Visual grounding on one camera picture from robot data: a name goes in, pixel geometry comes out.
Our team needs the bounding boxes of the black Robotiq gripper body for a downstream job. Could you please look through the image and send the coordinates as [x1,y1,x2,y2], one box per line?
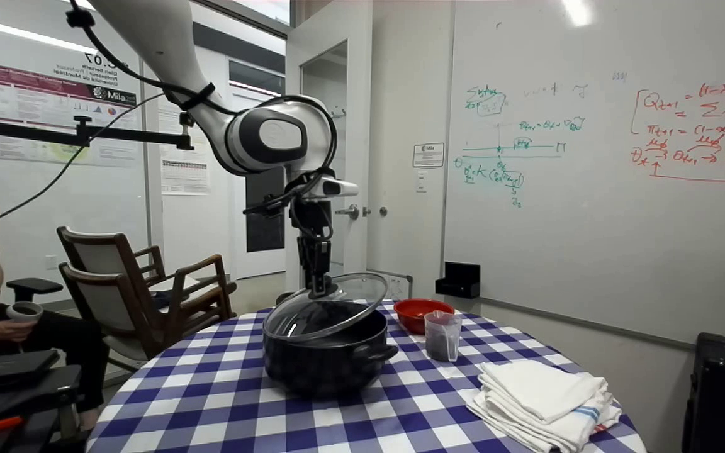
[286,196,337,271]

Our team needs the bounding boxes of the glass lid with black knob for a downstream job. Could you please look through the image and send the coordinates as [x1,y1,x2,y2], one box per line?
[263,270,393,342]

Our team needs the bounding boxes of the black cooking pot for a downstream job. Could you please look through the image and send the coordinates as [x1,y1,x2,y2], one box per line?
[260,300,401,402]

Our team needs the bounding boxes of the white door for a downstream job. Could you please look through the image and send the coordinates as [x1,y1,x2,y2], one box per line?
[284,0,376,301]

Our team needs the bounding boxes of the red bowl with dark contents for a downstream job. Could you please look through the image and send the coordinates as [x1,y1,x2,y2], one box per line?
[393,296,459,337]

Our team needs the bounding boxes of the clear cup with dark contents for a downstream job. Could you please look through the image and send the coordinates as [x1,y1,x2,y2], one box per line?
[424,310,464,364]

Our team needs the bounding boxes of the small white door sign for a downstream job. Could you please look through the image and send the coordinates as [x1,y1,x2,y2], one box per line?
[410,142,449,171]

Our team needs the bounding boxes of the black box on whiteboard ledge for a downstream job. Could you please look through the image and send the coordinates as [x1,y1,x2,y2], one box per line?
[434,259,483,301]

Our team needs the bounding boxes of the blue white checkered tablecloth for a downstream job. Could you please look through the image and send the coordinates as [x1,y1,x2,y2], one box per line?
[84,300,649,453]

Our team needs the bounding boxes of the wooden armchair with grey cushion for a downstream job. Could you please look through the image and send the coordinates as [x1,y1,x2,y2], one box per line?
[57,251,240,373]
[56,223,168,291]

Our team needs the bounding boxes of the folded white towels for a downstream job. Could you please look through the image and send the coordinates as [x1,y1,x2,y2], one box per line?
[465,357,624,453]

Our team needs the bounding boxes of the black office chair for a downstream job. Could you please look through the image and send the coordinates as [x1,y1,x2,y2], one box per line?
[2,274,66,310]

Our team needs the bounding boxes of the whiteboard with writing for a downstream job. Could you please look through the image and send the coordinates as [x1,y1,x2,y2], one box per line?
[443,0,725,347]

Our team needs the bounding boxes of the black equipment case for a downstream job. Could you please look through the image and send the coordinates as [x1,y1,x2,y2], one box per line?
[0,347,91,453]

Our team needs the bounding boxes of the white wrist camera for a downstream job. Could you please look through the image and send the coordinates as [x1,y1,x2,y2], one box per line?
[317,177,363,202]

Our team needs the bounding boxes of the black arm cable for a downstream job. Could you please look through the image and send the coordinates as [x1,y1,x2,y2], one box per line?
[62,3,245,118]

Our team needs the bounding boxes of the thin black cable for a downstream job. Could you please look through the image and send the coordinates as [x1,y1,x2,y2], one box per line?
[0,89,168,242]

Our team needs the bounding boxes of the black camera boom pole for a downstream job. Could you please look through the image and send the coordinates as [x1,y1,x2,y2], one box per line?
[0,110,197,153]

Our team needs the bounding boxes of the wall poster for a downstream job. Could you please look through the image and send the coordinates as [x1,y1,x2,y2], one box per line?
[0,53,144,167]

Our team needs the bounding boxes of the black clamp with orange handle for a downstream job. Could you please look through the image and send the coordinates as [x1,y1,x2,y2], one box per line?
[0,413,27,437]

